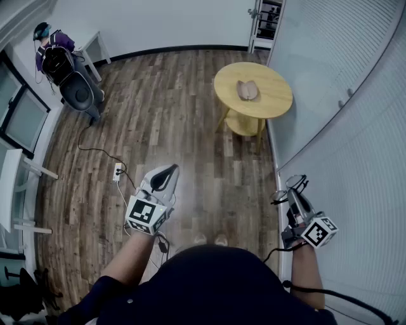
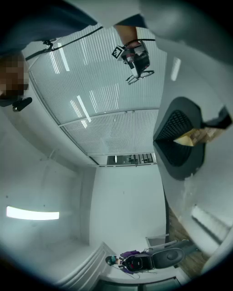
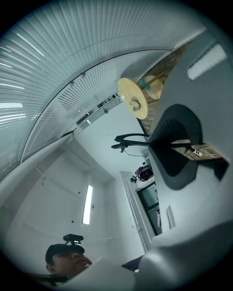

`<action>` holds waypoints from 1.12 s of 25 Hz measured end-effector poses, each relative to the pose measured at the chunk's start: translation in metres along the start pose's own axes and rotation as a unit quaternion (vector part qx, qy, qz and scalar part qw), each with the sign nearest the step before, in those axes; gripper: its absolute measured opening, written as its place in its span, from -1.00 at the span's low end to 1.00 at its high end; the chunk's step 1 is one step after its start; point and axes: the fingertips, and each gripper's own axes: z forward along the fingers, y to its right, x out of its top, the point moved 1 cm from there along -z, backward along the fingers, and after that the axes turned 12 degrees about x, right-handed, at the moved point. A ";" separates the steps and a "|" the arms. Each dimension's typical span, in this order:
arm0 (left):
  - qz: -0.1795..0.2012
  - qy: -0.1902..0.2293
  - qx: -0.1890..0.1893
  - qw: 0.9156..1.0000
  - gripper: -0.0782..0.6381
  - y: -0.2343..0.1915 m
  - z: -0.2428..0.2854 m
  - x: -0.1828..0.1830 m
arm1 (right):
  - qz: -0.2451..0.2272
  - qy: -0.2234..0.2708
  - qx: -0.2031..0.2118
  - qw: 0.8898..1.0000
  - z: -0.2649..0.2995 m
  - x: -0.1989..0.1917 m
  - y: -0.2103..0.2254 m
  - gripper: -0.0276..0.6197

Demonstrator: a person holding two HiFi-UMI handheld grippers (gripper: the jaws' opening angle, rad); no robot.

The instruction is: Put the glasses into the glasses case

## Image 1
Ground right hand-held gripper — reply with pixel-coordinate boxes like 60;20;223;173
280;189;339;249

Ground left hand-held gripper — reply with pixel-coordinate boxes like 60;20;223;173
125;163;181;236

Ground person's right forearm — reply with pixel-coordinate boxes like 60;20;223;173
289;243;326;310

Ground person's left forearm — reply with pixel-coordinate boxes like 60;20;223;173
100;232;157;287

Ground black power adapter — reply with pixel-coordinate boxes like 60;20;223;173
157;234;171;255

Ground person's dark shirt torso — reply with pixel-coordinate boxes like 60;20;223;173
56;244;337;325

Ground round yellow wooden table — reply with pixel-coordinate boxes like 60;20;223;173
213;62;294;154

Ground black round-backed chair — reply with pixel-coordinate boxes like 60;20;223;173
59;70;96;113

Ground white desk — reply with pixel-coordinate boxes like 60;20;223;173
0;148;60;236

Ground small white table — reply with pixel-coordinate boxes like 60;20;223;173
73;30;112;83

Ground dark framed window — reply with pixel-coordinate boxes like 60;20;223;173
0;49;52;160

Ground purple and black clothing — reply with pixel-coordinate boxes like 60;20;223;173
41;45;76;87

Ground black equipment heap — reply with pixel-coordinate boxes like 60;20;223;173
0;265;63;322

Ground white framed glass door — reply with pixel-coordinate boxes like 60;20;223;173
247;0;287;54

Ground white floor cable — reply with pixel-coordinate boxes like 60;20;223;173
115;180;131;236

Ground black floor cable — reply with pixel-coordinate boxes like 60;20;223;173
77;116;138;192

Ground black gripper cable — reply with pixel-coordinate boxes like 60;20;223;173
262;241;396;325

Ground metal wall pull handle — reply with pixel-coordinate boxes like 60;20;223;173
337;88;355;109

